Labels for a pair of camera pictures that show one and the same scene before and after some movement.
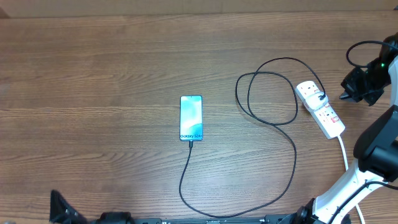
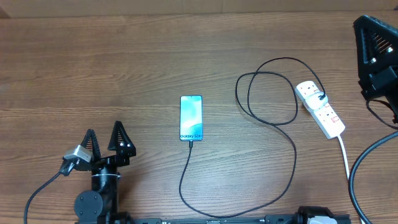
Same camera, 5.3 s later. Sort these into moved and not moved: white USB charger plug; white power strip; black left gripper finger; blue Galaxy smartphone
Moved: black left gripper finger
Not moved: white power strip; white USB charger plug; blue Galaxy smartphone
